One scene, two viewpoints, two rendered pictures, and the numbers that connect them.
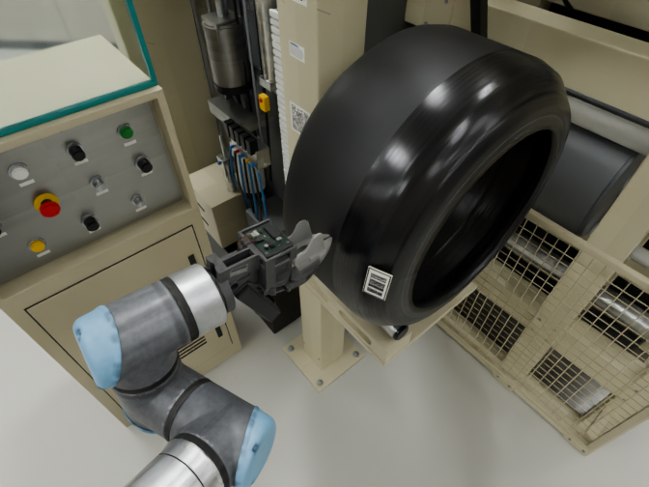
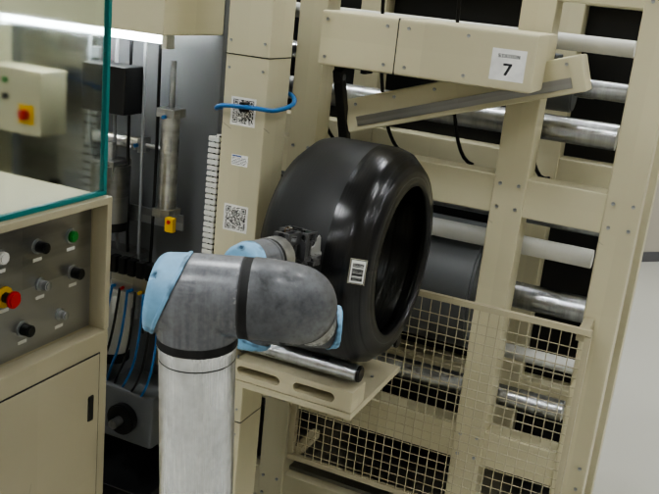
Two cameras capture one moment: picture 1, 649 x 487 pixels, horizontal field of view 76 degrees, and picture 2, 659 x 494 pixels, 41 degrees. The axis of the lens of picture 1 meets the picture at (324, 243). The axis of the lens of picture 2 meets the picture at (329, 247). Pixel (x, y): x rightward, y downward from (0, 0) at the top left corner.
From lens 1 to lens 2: 1.59 m
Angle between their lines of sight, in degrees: 39
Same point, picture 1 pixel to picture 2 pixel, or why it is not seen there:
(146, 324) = (269, 247)
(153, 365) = not seen: hidden behind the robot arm
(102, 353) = (259, 253)
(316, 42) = (261, 150)
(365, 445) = not seen: outside the picture
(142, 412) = not seen: hidden behind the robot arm
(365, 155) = (333, 192)
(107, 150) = (55, 252)
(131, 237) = (55, 352)
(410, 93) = (349, 160)
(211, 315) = (291, 256)
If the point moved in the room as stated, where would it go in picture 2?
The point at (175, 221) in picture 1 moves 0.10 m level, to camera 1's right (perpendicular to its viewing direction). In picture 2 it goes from (88, 343) to (126, 340)
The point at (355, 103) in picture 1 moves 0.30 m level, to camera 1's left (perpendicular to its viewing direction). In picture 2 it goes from (317, 170) to (199, 170)
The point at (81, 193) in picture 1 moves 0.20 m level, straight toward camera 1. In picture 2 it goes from (26, 294) to (91, 314)
